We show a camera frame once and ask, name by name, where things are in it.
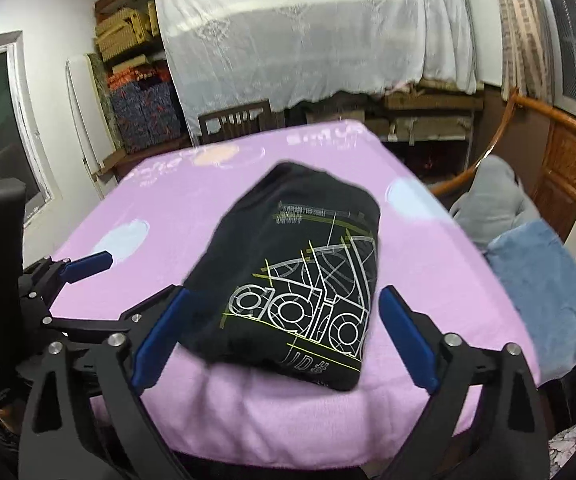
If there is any blue towel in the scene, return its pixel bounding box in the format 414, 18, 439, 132
485, 221, 576, 386

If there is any green patterned panel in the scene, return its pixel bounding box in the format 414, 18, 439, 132
88, 52, 119, 151

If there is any white board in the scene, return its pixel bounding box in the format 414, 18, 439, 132
65, 52, 116, 176

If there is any wooden bench shelf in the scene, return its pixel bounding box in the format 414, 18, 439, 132
383, 80, 486, 171

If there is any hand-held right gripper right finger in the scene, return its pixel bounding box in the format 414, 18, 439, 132
378, 285, 551, 480

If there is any white lace cloth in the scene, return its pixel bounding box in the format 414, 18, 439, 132
145, 0, 486, 143

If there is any stack of orange boxes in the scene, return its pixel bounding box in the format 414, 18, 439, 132
105, 62, 169, 89

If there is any black hoodie jacket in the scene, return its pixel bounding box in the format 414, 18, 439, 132
178, 160, 381, 392

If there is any pink printed blanket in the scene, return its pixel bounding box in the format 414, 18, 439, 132
48, 120, 543, 466

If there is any stack of yellow woven boxes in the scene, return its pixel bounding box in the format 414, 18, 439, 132
95, 0, 161, 61

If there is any dark wooden chair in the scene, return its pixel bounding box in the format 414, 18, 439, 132
198, 100, 286, 146

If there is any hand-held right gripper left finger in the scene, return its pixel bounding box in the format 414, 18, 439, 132
18, 285, 193, 480

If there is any floral patterned cloth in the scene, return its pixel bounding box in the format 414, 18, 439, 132
548, 407, 576, 480

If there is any beige checked curtain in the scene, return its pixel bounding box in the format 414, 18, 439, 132
485, 0, 556, 103

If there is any stack of blue patterned boxes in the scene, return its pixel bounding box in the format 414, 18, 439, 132
109, 80, 185, 153

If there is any rattan armchair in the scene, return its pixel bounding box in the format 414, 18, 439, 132
428, 87, 576, 286

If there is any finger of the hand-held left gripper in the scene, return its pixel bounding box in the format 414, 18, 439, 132
43, 287, 181, 337
57, 251, 115, 285

